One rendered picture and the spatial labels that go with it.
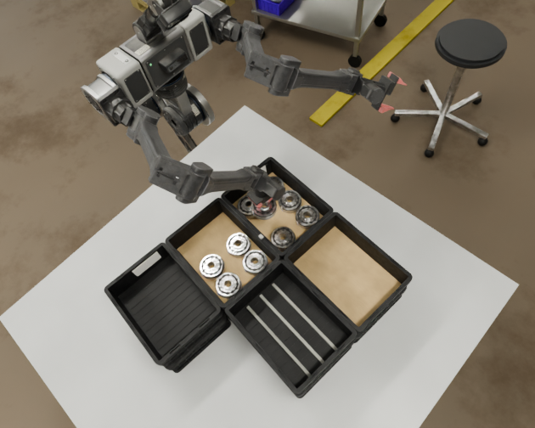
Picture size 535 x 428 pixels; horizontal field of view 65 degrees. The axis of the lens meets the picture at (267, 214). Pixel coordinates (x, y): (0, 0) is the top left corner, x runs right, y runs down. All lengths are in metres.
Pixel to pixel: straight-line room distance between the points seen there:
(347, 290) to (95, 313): 1.10
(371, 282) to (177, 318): 0.78
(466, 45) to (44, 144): 3.08
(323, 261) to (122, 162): 2.03
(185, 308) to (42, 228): 1.80
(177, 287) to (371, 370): 0.84
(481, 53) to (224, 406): 2.24
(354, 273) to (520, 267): 1.38
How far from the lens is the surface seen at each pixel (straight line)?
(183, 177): 1.10
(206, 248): 1.82
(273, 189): 1.46
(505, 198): 3.07
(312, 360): 1.63
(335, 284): 1.70
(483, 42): 2.84
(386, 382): 1.77
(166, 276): 1.82
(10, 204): 3.60
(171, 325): 1.75
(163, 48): 1.56
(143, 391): 1.88
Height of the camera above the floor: 2.44
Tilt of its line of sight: 61 degrees down
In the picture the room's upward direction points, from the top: 12 degrees counter-clockwise
